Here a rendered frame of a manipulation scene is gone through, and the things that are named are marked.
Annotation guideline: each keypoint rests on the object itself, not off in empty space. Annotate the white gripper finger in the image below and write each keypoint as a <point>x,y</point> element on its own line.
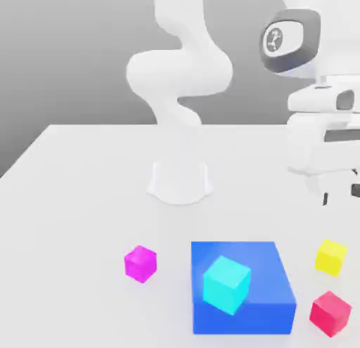
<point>356,190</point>
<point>316,186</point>

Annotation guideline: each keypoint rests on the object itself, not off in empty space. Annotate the small yellow cube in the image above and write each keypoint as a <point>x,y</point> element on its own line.
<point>330,258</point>

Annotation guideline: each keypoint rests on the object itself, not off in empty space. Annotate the small cyan cube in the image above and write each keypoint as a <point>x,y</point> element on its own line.
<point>225,286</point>

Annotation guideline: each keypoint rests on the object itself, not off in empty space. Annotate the small magenta cube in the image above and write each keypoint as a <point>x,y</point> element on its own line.
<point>140,263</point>

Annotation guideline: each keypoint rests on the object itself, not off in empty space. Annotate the small red cube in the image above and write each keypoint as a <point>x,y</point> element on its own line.
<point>330,314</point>

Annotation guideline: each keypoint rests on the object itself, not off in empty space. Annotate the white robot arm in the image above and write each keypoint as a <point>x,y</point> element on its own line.
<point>180,72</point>

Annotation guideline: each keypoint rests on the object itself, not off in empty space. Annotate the large blue box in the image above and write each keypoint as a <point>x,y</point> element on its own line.
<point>267,317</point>

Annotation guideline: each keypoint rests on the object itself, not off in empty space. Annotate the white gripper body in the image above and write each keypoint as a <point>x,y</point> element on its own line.
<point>306,145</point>

